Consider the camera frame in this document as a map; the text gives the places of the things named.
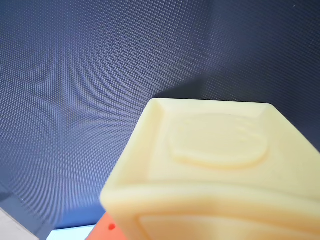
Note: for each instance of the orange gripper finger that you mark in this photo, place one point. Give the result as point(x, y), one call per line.
point(105, 227)

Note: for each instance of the yellow studded block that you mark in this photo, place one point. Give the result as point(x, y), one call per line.
point(212, 175)

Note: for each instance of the white open cardboard box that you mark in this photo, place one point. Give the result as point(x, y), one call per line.
point(70, 232)

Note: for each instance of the dark grey table mat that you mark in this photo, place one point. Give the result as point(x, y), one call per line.
point(75, 75)

